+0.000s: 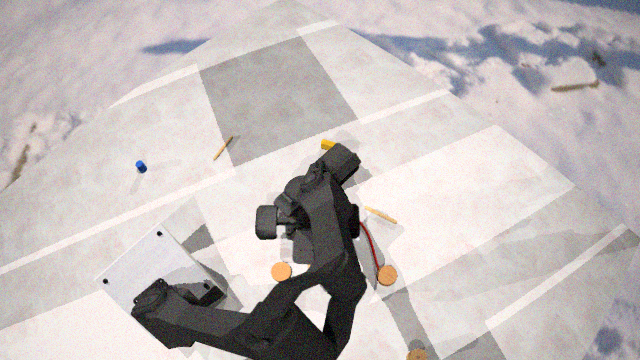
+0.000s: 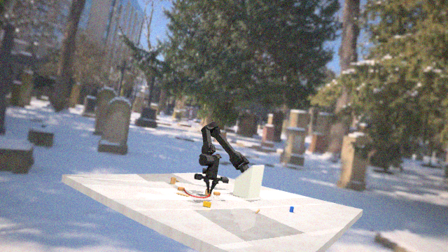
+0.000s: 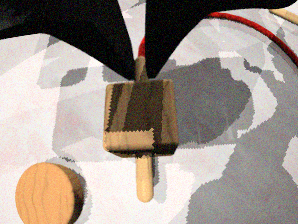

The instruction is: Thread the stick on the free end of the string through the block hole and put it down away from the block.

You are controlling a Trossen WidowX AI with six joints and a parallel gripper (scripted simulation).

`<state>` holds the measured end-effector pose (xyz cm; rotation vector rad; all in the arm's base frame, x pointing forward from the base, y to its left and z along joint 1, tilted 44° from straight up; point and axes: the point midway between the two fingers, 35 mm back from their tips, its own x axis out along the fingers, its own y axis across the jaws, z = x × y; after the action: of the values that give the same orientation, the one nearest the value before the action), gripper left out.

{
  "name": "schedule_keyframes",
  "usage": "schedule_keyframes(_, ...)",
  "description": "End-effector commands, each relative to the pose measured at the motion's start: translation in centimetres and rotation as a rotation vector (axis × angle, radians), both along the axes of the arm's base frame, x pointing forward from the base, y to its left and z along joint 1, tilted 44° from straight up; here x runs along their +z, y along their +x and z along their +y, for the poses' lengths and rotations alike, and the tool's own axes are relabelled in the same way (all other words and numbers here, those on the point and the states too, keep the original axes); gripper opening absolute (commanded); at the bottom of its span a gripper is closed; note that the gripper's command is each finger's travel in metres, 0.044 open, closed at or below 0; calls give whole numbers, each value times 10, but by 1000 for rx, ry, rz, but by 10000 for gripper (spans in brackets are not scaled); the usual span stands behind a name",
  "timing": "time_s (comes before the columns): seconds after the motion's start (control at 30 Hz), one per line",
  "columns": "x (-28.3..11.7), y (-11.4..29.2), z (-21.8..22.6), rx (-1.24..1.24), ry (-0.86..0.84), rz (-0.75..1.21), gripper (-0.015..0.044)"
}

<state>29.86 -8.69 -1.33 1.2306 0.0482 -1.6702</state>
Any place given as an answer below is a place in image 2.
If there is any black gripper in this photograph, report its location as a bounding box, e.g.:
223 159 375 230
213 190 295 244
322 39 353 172
194 166 229 194

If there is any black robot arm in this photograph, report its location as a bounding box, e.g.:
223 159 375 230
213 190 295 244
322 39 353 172
199 122 250 174

